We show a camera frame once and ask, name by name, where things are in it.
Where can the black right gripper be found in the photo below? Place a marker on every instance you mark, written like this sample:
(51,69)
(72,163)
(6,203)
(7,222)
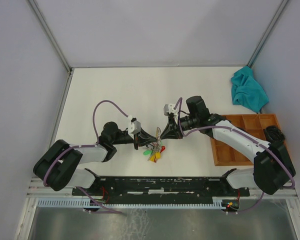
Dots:
(172,130)

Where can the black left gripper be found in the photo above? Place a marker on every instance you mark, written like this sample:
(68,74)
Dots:
(138,140)

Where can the metal keyring with coloured keys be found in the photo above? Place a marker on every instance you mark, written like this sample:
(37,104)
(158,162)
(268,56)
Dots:
(154,150)

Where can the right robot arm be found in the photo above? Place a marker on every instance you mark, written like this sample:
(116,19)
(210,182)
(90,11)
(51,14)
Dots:
(272,166)

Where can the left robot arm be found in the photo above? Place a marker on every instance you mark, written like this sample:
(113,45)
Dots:
(58,166)

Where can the wooden compartment tray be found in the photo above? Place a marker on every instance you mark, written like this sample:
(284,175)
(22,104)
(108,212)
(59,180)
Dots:
(255,125)

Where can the teal cloth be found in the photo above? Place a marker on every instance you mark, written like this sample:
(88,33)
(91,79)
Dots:
(246,91)

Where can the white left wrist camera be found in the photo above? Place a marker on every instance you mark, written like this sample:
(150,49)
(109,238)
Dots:
(134,126)

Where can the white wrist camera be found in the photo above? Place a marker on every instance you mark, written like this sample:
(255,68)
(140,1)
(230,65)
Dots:
(134,126)
(169,109)

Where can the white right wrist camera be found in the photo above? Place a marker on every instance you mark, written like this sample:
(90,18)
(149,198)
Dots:
(169,109)

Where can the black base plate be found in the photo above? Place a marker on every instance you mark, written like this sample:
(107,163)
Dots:
(120,186)

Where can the grey cable duct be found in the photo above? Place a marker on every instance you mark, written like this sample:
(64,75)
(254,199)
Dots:
(86,203)

